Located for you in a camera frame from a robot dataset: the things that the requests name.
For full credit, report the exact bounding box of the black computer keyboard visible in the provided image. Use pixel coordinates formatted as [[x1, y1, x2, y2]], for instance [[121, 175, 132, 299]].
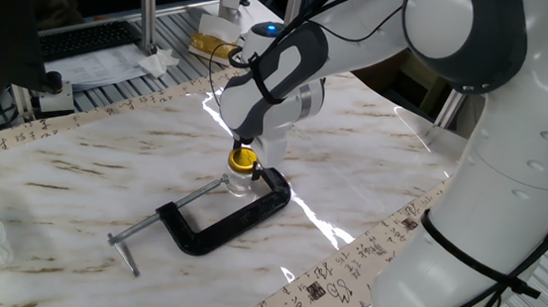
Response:
[[38, 18, 145, 63]]

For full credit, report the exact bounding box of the stack of printed papers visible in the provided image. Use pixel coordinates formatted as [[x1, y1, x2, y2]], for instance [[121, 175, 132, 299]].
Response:
[[44, 41, 163, 95]]

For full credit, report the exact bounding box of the black camera on white mount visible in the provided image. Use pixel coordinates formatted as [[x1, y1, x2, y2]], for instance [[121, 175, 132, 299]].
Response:
[[28, 69, 76, 116]]

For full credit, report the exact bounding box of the aluminium frame rail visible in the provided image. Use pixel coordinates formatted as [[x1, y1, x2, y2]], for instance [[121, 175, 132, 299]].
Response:
[[36, 0, 224, 37]]

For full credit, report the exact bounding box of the gold tissue box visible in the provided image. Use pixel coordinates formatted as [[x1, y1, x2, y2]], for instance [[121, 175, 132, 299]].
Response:
[[185, 10, 246, 65]]

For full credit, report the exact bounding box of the small clear glass jar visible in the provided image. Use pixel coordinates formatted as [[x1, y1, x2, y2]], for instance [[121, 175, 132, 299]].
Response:
[[224, 167, 262, 199]]

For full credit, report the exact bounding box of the beige calligraphy print cloth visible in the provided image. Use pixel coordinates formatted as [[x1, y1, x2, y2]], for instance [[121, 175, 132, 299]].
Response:
[[0, 51, 463, 307]]

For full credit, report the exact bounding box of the gold metal jar lid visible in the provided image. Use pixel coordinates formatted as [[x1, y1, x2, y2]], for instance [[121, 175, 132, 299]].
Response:
[[226, 147, 260, 174]]

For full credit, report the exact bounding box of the crumpled white tissue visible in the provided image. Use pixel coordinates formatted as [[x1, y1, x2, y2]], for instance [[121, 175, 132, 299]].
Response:
[[137, 45, 182, 81]]

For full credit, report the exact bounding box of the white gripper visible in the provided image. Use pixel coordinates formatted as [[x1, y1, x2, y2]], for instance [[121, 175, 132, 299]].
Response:
[[233, 122, 294, 183]]

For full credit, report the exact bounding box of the black C-clamp with steel screw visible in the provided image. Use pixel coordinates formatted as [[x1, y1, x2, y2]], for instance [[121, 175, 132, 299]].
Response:
[[102, 157, 298, 280]]

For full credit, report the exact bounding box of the glossy marble pattern sheet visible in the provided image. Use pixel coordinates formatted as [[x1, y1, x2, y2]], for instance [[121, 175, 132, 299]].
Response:
[[0, 40, 488, 307]]

